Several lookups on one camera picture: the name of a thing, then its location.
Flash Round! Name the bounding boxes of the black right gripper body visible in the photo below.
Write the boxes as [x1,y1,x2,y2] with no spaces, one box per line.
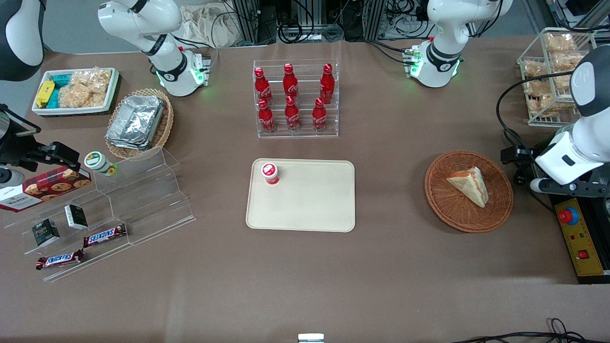
[0,106,42,172]

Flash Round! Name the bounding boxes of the triangular sandwich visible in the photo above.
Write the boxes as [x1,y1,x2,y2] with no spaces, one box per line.
[446,166,490,209]

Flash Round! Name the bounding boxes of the oval light wicker basket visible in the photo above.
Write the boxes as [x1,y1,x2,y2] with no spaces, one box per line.
[105,88,175,161]

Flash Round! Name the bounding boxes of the brown round wicker basket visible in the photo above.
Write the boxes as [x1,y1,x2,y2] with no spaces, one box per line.
[424,151,515,234]

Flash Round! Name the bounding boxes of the beige plastic tray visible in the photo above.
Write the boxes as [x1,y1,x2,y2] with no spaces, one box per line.
[245,158,356,233]

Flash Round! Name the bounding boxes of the red cookie box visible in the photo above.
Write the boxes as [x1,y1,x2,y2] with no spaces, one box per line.
[0,166,92,213]

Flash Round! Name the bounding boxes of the white cup with green lid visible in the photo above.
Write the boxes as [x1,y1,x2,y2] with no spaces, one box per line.
[84,151,118,177]

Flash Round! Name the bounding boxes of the white rectangular plastic bin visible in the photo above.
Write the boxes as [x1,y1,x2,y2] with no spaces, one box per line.
[31,67,120,117]

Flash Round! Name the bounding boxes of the yellow snack packet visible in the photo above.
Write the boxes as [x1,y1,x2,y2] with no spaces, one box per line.
[36,80,56,109]

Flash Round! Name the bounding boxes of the yellow and black control box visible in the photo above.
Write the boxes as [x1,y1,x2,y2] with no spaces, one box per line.
[552,194,610,285]

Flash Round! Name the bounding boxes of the clear bag of crackers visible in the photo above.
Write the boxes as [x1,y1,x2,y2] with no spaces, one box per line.
[544,32,577,53]
[528,94,557,118]
[522,60,549,80]
[552,51,586,73]
[523,78,554,99]

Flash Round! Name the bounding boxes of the small black box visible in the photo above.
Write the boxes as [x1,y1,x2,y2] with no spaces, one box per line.
[64,204,89,231]
[31,219,61,248]

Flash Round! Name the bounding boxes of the teal snack packet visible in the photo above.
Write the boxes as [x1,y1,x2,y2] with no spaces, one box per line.
[49,73,73,109]

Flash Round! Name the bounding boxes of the bagged rice crackers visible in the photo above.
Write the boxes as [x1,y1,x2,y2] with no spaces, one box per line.
[59,68,113,109]

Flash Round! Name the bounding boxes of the stacked aluminium foil trays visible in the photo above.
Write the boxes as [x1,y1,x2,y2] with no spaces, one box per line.
[105,94,165,151]

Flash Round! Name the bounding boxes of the brown chocolate bar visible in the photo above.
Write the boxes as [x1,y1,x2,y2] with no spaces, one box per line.
[35,249,85,271]
[83,223,128,249]

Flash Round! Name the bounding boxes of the clear acrylic stepped shelf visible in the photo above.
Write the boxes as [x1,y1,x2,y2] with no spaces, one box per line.
[4,146,197,283]

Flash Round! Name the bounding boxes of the beige cloth bag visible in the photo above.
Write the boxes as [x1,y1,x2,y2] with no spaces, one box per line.
[177,4,243,48]

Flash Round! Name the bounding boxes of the red cola bottle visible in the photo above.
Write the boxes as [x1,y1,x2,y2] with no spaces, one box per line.
[254,67,274,106]
[283,63,300,99]
[312,98,328,133]
[319,63,336,105]
[284,95,302,132]
[257,99,277,134]

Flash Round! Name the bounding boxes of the red and white cup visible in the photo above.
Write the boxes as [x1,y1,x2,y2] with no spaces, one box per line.
[260,162,281,186]

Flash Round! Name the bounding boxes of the clear acrylic bottle rack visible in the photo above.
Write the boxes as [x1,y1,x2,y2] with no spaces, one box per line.
[252,59,340,139]

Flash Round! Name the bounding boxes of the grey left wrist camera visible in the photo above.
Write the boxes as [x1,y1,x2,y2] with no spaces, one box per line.
[529,177,554,194]

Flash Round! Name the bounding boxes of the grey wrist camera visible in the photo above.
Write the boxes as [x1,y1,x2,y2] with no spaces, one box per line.
[529,177,554,194]
[0,168,25,187]

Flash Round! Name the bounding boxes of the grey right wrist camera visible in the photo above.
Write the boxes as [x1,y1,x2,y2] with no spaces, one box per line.
[0,168,25,187]

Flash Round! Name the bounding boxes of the white wire basket rack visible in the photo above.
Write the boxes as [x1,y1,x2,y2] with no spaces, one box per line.
[517,27,598,128]

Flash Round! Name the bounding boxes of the black cable clamp block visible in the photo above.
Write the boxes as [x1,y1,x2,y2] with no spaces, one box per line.
[500,145,538,165]

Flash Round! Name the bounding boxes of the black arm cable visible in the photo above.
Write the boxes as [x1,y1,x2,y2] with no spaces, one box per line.
[496,71,577,215]

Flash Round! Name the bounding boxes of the black cable on table edge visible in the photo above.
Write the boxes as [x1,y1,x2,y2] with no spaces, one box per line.
[450,318,610,343]

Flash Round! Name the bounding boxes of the black background cable bundle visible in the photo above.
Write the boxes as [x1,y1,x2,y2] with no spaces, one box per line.
[274,0,346,44]

